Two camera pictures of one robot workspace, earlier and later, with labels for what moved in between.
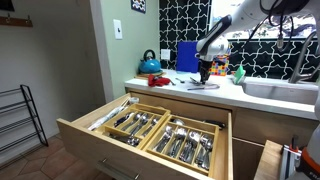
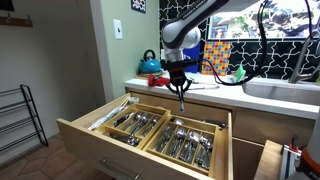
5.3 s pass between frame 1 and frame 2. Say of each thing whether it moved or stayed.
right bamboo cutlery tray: stayed
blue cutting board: stayed
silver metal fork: moved
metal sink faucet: stayed
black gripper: moved
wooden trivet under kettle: stayed
